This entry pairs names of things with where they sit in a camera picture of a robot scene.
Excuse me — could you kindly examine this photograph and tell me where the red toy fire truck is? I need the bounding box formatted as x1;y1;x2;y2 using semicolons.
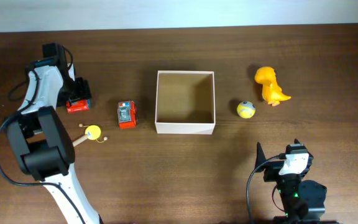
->
66;100;90;113

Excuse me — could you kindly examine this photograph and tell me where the small red toy car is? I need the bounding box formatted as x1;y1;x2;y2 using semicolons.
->
117;100;137;129

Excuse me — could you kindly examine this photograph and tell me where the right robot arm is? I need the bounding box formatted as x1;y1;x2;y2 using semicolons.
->
255;139;327;223

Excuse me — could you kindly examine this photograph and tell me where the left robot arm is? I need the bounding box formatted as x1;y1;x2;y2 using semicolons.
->
0;43;102;223

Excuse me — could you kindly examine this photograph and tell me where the yellow wooden rattle drum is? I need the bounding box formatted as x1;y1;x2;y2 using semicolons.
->
73;123;108;147

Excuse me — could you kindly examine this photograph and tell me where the yellow grey ball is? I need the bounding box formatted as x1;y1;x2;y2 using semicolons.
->
237;101;256;119

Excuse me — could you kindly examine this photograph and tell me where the orange toy dinosaur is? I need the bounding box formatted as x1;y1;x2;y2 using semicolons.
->
254;67;291;106

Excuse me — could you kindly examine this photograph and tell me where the white cardboard box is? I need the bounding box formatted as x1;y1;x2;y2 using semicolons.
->
155;70;216;134

